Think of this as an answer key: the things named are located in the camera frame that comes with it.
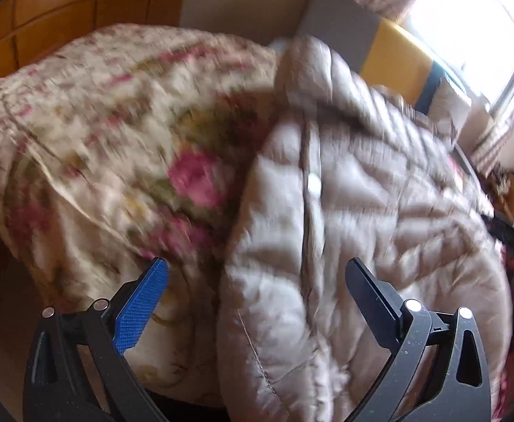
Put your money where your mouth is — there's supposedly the beige quilted down jacket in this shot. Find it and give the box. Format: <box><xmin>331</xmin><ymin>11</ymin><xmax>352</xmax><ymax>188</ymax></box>
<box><xmin>217</xmin><ymin>37</ymin><xmax>512</xmax><ymax>421</ymax></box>

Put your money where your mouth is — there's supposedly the patterned right curtain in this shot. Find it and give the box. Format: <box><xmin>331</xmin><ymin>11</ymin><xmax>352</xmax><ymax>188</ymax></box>
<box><xmin>470</xmin><ymin>114</ymin><xmax>514</xmax><ymax>176</ymax></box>

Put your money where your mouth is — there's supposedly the deer print pillow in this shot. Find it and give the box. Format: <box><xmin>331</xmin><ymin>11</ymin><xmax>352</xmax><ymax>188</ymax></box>
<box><xmin>427</xmin><ymin>76</ymin><xmax>471</xmax><ymax>149</ymax></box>

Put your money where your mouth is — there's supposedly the window behind headboard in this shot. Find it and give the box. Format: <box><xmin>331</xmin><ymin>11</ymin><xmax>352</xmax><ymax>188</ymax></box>
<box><xmin>402</xmin><ymin>0</ymin><xmax>514</xmax><ymax>106</ymax></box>

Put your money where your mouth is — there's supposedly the grey yellow blue headboard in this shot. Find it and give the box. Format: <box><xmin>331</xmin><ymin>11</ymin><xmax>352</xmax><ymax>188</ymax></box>
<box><xmin>297</xmin><ymin>0</ymin><xmax>445</xmax><ymax>114</ymax></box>

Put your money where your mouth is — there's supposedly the floral bed quilt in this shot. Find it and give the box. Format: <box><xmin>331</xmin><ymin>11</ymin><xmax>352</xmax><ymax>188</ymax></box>
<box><xmin>0</xmin><ymin>24</ymin><xmax>280</xmax><ymax>407</ymax></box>

